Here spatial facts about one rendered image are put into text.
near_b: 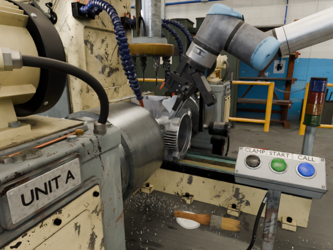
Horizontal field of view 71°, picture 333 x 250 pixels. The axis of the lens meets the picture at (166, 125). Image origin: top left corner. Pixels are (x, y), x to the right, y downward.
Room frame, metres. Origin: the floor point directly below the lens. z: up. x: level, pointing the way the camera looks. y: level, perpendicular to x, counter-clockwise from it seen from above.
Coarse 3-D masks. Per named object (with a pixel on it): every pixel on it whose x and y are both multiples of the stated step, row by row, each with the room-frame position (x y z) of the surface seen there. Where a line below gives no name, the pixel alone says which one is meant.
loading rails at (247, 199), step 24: (168, 168) 0.77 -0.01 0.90; (192, 168) 0.73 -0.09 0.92; (216, 168) 0.80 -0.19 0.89; (168, 192) 0.77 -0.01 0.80; (192, 192) 0.73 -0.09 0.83; (216, 192) 0.70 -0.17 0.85; (240, 192) 0.67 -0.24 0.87; (264, 192) 0.64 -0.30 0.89; (264, 216) 0.63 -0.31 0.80; (288, 216) 0.61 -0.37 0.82
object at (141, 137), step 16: (80, 112) 0.53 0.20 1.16; (96, 112) 0.52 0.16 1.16; (112, 112) 0.55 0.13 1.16; (128, 112) 0.58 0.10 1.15; (144, 112) 0.62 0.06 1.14; (128, 128) 0.52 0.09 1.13; (144, 128) 0.56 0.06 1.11; (160, 128) 0.62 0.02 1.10; (128, 144) 0.48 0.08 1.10; (144, 144) 0.53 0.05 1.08; (160, 144) 0.59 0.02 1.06; (128, 160) 0.47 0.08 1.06; (144, 160) 0.51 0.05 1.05; (160, 160) 0.60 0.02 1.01; (128, 176) 0.47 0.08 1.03; (144, 176) 0.52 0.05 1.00; (128, 192) 0.48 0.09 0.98
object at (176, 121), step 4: (188, 112) 0.88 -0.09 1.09; (172, 120) 0.77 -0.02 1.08; (176, 120) 0.76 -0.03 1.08; (172, 124) 0.77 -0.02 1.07; (176, 124) 0.76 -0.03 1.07; (188, 148) 0.88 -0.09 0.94; (172, 152) 0.77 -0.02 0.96; (176, 152) 0.77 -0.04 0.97; (172, 156) 0.76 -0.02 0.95; (176, 156) 0.76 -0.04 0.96
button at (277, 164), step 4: (272, 160) 0.45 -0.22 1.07; (276, 160) 0.45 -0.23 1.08; (280, 160) 0.45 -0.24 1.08; (272, 164) 0.44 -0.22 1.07; (276, 164) 0.44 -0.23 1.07; (280, 164) 0.44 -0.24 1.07; (284, 164) 0.44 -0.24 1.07; (272, 168) 0.44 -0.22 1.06; (276, 168) 0.44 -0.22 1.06; (280, 168) 0.43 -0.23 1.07; (284, 168) 0.43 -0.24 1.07
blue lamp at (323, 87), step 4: (312, 80) 0.91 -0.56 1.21; (316, 80) 0.89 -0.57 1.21; (320, 80) 0.88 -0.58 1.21; (324, 80) 0.88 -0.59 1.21; (312, 84) 0.90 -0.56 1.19; (316, 84) 0.89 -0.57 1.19; (320, 84) 0.88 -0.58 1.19; (324, 84) 0.88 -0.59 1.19; (312, 88) 0.90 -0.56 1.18; (316, 88) 0.89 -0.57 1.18; (320, 88) 0.88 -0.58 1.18; (324, 88) 0.88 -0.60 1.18
